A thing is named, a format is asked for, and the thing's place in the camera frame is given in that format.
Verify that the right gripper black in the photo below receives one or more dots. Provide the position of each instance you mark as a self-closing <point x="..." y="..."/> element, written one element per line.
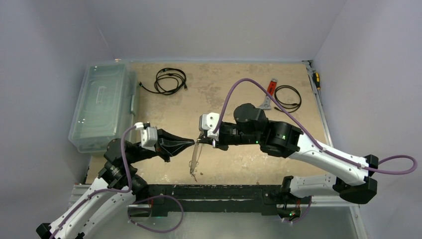
<point x="215" y="137"/>

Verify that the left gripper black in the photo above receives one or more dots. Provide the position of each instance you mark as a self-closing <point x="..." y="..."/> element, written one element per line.
<point x="169" y="144"/>

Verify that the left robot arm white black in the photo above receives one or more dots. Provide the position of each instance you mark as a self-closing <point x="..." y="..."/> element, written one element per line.
<point x="117" y="185"/>

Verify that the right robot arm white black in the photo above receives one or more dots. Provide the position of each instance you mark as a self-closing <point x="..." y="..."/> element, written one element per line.
<point x="347" y="176"/>

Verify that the clear plastic storage bin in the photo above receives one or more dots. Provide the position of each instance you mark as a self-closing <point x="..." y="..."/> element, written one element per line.
<point x="105" y="106"/>

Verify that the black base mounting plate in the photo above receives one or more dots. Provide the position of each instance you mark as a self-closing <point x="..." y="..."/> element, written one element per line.
<point x="267" y="200"/>

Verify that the yellow black screwdriver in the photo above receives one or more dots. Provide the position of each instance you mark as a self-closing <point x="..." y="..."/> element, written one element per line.
<point x="316" y="80"/>

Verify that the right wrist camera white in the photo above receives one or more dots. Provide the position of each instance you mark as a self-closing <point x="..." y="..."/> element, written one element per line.
<point x="208" y="123"/>

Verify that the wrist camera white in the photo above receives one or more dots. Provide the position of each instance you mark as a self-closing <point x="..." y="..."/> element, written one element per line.
<point x="208" y="123"/>
<point x="149" y="135"/>

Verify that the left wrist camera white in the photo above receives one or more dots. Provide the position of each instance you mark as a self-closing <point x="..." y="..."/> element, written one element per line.
<point x="149" y="135"/>

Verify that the aluminium frame rail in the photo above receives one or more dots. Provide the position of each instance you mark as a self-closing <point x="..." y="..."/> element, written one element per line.
<point x="208" y="84"/>

